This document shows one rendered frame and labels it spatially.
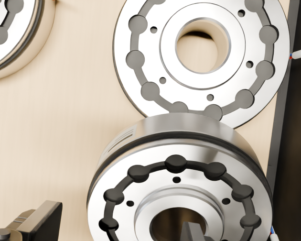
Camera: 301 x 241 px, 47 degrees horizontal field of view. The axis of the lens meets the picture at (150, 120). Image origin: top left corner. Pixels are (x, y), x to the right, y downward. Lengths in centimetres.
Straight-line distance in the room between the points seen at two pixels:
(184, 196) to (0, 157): 14
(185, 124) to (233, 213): 5
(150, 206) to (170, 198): 1
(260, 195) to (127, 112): 10
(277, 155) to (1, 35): 19
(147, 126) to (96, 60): 7
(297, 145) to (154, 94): 9
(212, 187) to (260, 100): 6
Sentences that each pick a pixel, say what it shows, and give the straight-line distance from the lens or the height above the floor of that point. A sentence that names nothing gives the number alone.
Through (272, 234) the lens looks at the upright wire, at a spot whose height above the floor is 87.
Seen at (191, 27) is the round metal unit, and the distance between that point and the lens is 22.
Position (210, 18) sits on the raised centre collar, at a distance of 20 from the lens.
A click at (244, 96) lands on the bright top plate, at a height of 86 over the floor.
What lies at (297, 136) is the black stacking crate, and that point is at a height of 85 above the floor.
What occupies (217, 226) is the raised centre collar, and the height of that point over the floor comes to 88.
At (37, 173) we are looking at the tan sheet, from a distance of 25.
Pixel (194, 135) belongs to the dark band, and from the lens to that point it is 17.
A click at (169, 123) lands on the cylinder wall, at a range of 18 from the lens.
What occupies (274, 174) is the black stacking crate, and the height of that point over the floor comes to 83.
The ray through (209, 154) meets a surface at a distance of 17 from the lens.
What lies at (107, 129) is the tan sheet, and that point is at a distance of 23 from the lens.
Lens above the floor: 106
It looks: 86 degrees down
